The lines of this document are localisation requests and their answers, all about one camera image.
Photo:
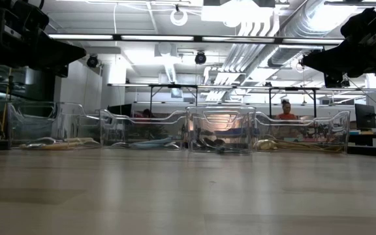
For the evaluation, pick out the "person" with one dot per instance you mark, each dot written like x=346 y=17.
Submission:
x=147 y=113
x=286 y=111

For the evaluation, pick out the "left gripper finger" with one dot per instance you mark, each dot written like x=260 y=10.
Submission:
x=38 y=19
x=60 y=62

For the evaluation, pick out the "black computer monitor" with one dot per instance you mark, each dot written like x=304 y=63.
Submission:
x=365 y=115

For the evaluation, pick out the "distant black table frame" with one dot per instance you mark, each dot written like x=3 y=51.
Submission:
x=175 y=86

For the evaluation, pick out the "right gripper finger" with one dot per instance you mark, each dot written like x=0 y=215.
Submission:
x=333 y=70
x=357 y=29

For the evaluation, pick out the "silver air duct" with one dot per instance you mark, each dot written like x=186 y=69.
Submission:
x=292 y=36

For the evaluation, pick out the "clear plastic bin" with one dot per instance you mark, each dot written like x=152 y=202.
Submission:
x=322 y=130
x=222 y=129
x=142 y=127
x=38 y=124

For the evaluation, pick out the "dark flat screen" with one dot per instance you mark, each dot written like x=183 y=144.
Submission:
x=119 y=110

